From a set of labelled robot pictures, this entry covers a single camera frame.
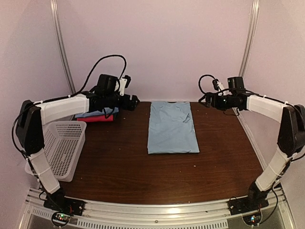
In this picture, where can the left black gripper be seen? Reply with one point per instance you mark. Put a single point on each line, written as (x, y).
(132, 107)

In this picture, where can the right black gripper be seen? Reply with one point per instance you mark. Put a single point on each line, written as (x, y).
(214, 104)

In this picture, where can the light blue shirt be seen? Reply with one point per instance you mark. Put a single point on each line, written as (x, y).
(98, 113)

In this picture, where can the blue printed garment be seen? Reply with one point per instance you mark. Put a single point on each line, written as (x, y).
(171, 129)

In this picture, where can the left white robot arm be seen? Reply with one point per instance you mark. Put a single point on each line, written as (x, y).
(30, 126)

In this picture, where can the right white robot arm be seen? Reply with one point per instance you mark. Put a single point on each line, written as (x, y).
(287, 127)

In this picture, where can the white plastic laundry basket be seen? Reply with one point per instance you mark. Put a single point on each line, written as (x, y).
(64, 141)

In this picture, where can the folded dark blue cloth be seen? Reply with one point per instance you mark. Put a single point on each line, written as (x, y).
(115, 116)

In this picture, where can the folded pink cloth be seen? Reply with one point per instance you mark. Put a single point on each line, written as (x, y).
(93, 119)

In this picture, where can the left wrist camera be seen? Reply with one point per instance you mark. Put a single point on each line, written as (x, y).
(124, 83)

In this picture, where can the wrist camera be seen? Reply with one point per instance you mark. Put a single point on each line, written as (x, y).
(218, 86)
(124, 83)

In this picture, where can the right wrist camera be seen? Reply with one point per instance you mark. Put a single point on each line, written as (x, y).
(218, 86)

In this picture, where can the right aluminium corner post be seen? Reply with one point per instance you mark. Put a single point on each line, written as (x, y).
(253, 20)

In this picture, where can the aluminium corner post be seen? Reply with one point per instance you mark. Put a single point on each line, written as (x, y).
(60, 42)
(253, 20)

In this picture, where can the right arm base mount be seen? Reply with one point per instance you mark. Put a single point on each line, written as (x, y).
(247, 204)

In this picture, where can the aluminium front rail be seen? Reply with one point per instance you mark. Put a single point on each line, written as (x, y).
(205, 215)

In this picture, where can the left aluminium corner post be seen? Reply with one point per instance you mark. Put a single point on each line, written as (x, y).
(60, 42)

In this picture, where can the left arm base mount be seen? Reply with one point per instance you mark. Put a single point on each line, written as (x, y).
(59, 202)

